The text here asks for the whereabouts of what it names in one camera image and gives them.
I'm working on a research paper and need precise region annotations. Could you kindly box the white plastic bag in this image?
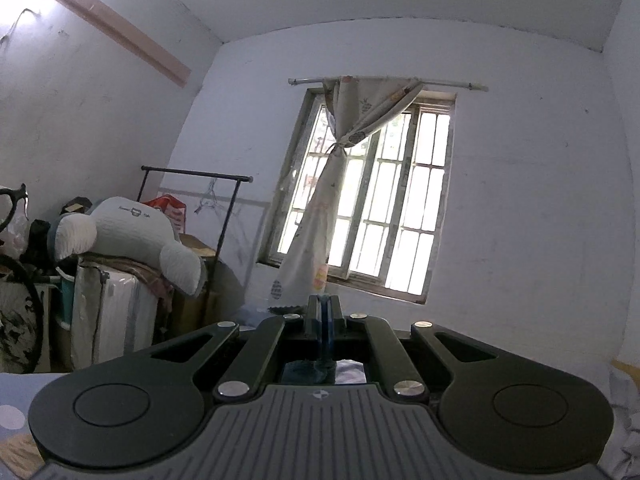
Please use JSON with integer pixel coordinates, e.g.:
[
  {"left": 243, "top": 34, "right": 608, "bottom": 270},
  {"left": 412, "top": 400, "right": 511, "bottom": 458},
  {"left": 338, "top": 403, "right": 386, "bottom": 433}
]
[{"left": 0, "top": 210, "right": 31, "bottom": 261}]

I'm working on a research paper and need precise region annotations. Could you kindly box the dark blue garment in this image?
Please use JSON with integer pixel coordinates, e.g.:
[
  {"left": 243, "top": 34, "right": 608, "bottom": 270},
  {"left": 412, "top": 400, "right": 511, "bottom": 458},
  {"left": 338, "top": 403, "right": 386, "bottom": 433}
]
[{"left": 281, "top": 357, "right": 335, "bottom": 386}]

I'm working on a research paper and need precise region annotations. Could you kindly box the white wrapped appliance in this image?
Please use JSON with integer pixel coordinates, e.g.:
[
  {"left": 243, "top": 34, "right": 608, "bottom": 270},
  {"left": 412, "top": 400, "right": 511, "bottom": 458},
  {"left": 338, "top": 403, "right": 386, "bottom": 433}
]
[{"left": 70, "top": 255, "right": 161, "bottom": 371}]

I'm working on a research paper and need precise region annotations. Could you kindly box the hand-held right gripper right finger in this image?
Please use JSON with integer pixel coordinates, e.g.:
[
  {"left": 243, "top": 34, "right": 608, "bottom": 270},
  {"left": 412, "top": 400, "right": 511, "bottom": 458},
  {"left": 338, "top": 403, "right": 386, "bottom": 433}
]
[{"left": 325, "top": 296, "right": 501, "bottom": 403}]

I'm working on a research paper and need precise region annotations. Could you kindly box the printed white curtain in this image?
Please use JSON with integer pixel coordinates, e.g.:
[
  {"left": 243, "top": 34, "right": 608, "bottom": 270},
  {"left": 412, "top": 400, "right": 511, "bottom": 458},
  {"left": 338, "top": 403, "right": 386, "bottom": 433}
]
[{"left": 272, "top": 76, "right": 423, "bottom": 311}]

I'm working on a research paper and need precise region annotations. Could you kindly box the red plastic bag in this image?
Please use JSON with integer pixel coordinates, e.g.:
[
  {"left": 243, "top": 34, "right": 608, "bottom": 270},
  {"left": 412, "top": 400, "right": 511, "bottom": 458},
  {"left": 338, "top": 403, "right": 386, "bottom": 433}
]
[{"left": 142, "top": 194, "right": 188, "bottom": 236}]

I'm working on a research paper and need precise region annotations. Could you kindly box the pink wall strip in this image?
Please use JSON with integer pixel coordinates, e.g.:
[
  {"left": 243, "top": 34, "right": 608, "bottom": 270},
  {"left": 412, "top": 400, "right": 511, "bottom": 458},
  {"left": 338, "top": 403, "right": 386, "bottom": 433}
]
[{"left": 40, "top": 0, "right": 192, "bottom": 86}]

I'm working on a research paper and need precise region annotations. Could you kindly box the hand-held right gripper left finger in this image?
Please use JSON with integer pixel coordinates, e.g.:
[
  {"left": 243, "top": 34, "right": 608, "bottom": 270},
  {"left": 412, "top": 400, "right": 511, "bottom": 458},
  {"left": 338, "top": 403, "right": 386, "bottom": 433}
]
[{"left": 150, "top": 296, "right": 325, "bottom": 403}]

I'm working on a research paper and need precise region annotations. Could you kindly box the pink brown cloth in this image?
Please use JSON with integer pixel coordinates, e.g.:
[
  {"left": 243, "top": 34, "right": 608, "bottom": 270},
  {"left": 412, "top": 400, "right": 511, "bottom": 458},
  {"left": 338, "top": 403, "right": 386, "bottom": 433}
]
[{"left": 80, "top": 252, "right": 176, "bottom": 306}]

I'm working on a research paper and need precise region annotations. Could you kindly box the wooden headboard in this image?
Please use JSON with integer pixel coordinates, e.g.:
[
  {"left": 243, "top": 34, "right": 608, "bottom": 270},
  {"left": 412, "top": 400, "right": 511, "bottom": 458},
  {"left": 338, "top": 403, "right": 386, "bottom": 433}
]
[{"left": 611, "top": 357, "right": 640, "bottom": 386}]

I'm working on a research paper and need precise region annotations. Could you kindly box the black clothes rack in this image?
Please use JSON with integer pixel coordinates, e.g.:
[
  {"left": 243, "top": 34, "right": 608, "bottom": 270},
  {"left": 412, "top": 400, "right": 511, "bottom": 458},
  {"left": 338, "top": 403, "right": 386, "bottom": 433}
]
[{"left": 136, "top": 165, "right": 253, "bottom": 311}]

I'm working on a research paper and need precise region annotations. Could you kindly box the light blue printed quilt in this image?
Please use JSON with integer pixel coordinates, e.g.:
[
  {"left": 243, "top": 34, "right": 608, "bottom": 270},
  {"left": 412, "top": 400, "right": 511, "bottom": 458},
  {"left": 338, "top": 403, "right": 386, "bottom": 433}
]
[{"left": 235, "top": 302, "right": 640, "bottom": 480}]

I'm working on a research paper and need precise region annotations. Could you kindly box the teal plastic bin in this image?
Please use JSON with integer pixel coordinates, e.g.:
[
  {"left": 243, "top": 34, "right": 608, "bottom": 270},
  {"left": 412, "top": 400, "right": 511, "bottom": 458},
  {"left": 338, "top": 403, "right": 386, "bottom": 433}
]
[{"left": 55, "top": 265, "right": 77, "bottom": 326}]

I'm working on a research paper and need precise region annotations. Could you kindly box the grey white plush pillow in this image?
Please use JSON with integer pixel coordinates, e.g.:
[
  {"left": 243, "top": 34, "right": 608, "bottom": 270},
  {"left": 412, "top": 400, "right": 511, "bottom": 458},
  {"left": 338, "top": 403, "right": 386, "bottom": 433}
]
[{"left": 47, "top": 196, "right": 208, "bottom": 297}]

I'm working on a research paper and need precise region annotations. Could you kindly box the cardboard box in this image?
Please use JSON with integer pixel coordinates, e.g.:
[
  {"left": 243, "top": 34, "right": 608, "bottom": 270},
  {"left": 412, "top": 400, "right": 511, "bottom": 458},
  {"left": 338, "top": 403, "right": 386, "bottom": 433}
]
[{"left": 170, "top": 232, "right": 236, "bottom": 336}]

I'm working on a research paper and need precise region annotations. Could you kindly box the white black bicycle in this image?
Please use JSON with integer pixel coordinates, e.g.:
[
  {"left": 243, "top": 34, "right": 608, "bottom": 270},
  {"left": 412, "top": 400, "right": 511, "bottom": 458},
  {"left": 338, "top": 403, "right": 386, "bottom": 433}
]
[{"left": 0, "top": 184, "right": 43, "bottom": 373}]

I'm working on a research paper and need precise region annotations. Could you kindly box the barred window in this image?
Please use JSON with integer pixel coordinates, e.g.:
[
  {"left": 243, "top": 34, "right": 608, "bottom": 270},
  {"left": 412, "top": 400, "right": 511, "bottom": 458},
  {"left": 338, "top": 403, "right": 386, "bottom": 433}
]
[{"left": 257, "top": 87, "right": 457, "bottom": 306}]

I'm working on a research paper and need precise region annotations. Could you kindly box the blue dotted cloth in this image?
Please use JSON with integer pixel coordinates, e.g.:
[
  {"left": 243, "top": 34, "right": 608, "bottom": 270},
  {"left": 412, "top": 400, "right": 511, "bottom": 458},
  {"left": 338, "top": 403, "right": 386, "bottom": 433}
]
[{"left": 0, "top": 372, "right": 76, "bottom": 480}]

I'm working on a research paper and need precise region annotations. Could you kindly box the white curtain rod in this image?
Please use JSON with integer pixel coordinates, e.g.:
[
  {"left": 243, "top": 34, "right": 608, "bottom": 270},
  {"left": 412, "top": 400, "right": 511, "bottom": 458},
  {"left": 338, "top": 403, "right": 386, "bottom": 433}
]
[{"left": 288, "top": 76, "right": 488, "bottom": 92}]

